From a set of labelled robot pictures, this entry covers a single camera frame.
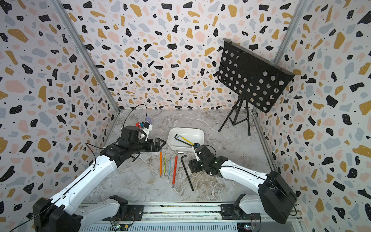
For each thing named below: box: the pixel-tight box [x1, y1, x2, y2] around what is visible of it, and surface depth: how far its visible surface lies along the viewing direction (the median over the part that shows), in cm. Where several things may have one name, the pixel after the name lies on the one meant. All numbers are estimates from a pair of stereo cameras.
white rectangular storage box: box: [167, 127, 205, 152], surface depth 104 cm
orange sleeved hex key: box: [159, 151, 163, 180], surface depth 92 cm
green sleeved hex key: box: [163, 152, 167, 176], surface depth 94 cm
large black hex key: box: [180, 154, 195, 192], surface depth 89 cm
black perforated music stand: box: [217, 37, 296, 137], surface depth 78 cm
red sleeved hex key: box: [171, 151, 185, 189], surface depth 91 cm
